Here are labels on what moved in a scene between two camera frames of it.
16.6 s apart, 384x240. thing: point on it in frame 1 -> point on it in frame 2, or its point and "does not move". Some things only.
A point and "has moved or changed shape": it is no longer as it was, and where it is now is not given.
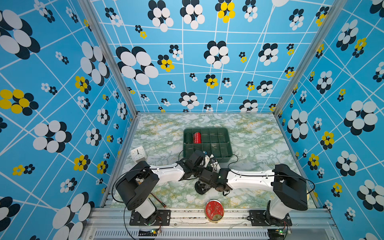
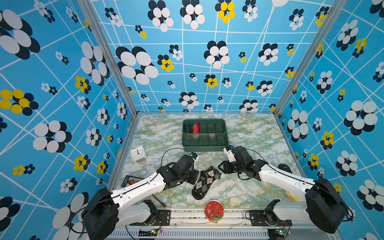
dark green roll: (188, 138) -> (187, 129)
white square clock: (138, 154) does not move
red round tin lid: (214, 210) does not move
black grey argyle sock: (201, 187) has moved or changed shape
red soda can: (197, 137) -> (196, 128)
